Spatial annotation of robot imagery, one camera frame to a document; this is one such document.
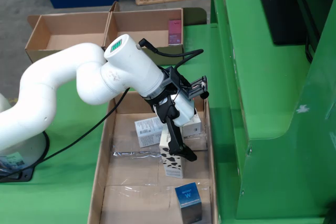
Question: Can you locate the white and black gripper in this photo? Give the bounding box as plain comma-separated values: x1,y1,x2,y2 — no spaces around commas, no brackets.
143,93,198,162

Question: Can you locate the cow print hand cream box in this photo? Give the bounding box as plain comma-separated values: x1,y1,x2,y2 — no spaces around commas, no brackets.
159,125,184,179

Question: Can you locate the long white text box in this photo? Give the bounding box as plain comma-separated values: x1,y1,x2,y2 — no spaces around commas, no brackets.
134,111,202,148

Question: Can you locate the large cardboard tray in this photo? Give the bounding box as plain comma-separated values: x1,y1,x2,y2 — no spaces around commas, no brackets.
87,89,220,224

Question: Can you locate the blue W cube box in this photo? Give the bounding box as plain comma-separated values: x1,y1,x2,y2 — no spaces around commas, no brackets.
174,182,203,224

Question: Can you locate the pink product box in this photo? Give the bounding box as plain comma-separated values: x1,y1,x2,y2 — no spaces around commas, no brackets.
167,19,183,46

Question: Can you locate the open cardboard box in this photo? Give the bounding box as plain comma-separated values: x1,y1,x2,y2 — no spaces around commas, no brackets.
101,1,207,67
25,11,111,63

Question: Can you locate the green metal cabinet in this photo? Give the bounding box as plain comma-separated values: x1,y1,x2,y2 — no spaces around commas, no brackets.
209,0,336,224

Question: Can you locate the black monitor panel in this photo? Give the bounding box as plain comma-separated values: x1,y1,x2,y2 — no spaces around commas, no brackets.
253,0,321,46

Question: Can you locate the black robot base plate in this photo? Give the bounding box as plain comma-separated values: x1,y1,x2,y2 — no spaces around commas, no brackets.
0,131,50,183

